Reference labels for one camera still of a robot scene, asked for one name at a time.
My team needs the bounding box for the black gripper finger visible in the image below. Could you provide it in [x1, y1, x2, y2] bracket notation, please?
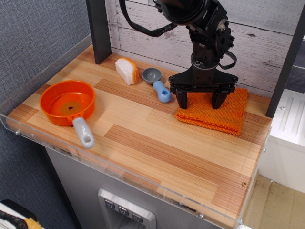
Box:
[176, 90, 188, 109]
[212, 91, 228, 109]

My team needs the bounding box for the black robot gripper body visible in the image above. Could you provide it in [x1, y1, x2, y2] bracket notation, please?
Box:
[169, 66, 238, 94]

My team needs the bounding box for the orange cloth napkin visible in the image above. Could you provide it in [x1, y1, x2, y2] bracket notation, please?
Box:
[175, 88, 248, 135]

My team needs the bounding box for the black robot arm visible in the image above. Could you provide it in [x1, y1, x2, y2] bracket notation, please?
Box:
[155, 0, 238, 109]

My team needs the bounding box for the grey and blue toy spoon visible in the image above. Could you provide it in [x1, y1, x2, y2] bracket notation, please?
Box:
[142, 68, 172, 103]

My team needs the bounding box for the white and orange toy sushi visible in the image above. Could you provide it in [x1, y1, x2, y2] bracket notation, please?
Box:
[115, 57, 139, 85]

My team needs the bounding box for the white ribbed side platform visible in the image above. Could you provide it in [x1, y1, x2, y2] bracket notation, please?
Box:
[271, 89, 305, 146]

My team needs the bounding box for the grey toy fridge cabinet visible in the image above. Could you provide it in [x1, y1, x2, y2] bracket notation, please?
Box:
[46, 148, 217, 229]

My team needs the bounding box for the silver dispenser button panel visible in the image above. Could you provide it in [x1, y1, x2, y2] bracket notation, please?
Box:
[98, 188, 157, 229]

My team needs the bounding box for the clear acrylic table guard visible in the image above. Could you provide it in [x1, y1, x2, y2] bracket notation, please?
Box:
[0, 30, 271, 229]

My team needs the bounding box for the dark right frame post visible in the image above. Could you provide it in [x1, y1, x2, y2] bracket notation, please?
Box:
[265, 6, 305, 118]

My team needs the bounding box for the dark frame post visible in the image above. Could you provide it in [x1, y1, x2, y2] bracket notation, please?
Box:
[86, 0, 112, 64]
[265, 6, 305, 118]

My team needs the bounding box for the orange toy pan grey handle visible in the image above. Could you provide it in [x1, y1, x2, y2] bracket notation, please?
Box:
[40, 80, 95, 149]

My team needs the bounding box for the dark left frame post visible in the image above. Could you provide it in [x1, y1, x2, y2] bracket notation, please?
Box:
[86, 0, 112, 64]

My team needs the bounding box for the black braided cable bottom left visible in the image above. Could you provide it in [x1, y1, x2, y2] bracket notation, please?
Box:
[0, 209, 31, 229]

